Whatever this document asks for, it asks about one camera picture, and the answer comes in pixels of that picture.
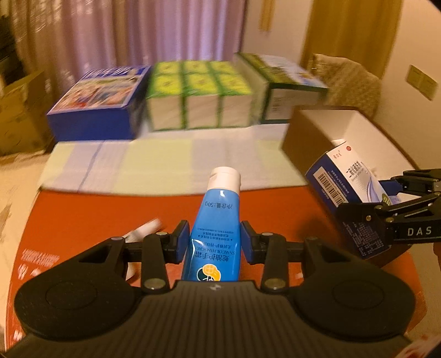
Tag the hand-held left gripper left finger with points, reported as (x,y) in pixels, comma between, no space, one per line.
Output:
(183,241)

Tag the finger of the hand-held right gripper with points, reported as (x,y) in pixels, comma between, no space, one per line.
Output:
(390,188)
(361,213)

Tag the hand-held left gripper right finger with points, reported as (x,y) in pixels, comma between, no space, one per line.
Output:
(246,241)

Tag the blue hand cream tube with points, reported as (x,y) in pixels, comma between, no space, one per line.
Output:
(215,220)

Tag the blue white medicine box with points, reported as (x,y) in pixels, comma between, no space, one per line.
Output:
(344,172)

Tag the brown cardboard box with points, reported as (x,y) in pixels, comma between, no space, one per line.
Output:
(310,137)

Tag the white small tube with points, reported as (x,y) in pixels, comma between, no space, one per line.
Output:
(148,227)

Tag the red mat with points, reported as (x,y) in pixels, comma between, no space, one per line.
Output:
(103,220)

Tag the pale checked cloth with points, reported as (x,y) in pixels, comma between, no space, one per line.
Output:
(155,161)

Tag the green white carton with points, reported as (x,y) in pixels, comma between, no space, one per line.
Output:
(289,99)

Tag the pack of green tissue boxes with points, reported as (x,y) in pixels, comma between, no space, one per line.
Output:
(199,106)

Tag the large blue printed box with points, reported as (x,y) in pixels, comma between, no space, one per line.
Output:
(96,120)

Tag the yellow brown drape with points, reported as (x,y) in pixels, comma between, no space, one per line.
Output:
(344,31)

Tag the tan cardboard carton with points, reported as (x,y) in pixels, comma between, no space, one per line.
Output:
(20,117)

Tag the pale pleated curtain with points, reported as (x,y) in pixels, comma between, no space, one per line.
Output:
(120,34)

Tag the yellow wall switch plate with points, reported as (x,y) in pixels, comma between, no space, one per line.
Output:
(422,82)

